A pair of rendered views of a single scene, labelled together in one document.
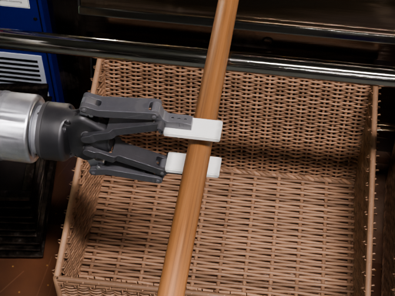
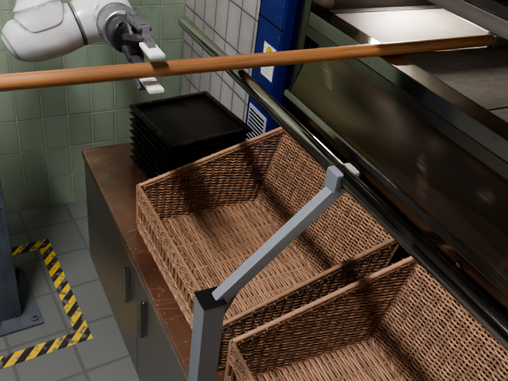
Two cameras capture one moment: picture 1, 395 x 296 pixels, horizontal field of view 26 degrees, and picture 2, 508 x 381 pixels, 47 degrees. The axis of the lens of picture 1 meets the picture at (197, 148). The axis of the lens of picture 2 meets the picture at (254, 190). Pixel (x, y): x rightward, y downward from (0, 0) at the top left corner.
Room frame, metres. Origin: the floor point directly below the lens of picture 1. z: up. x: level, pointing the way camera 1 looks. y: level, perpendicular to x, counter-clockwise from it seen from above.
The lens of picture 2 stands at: (0.20, -0.95, 1.66)
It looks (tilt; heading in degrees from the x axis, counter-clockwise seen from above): 35 degrees down; 50
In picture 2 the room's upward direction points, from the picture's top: 8 degrees clockwise
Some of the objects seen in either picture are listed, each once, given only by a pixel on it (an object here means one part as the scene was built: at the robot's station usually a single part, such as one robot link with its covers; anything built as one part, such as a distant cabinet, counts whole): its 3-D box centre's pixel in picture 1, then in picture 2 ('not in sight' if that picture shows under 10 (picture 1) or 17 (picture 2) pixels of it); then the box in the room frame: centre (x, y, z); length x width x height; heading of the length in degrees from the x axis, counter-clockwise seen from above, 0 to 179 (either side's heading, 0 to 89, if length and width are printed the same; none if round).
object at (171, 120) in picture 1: (171, 115); (147, 35); (0.70, 0.03, 1.25); 0.05 x 0.01 x 0.03; 82
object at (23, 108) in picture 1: (20, 127); (119, 26); (0.73, 0.23, 1.19); 0.09 x 0.06 x 0.09; 172
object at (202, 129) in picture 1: (193, 128); (152, 50); (0.69, 0.01, 1.23); 0.07 x 0.03 x 0.01; 82
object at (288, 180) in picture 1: (223, 192); (256, 230); (0.98, -0.05, 0.72); 0.56 x 0.49 x 0.28; 83
